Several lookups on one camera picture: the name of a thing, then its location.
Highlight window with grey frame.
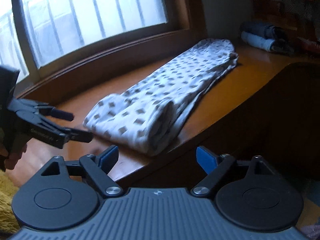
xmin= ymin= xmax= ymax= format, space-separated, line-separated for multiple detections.
xmin=1 ymin=0 xmax=201 ymax=93

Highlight black camera box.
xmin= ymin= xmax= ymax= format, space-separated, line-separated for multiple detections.
xmin=0 ymin=65 xmax=20 ymax=110

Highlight person left hand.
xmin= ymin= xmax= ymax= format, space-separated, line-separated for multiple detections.
xmin=0 ymin=142 xmax=27 ymax=171

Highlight yellow fuzzy rug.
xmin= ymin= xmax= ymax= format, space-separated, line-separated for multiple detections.
xmin=0 ymin=171 xmax=20 ymax=239

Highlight rolled light blue towel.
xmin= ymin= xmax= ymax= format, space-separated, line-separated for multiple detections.
xmin=241 ymin=31 xmax=275 ymax=52

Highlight dark chair back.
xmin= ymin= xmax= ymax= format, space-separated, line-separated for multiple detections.
xmin=118 ymin=62 xmax=319 ymax=197

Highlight black standing fan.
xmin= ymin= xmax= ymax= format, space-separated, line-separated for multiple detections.
xmin=272 ymin=0 xmax=320 ymax=23

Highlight dark navy folded garment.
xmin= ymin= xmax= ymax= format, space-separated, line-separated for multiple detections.
xmin=240 ymin=21 xmax=301 ymax=55

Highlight white patterned pyjama pants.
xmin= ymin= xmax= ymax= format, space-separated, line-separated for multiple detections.
xmin=83 ymin=38 xmax=238 ymax=156

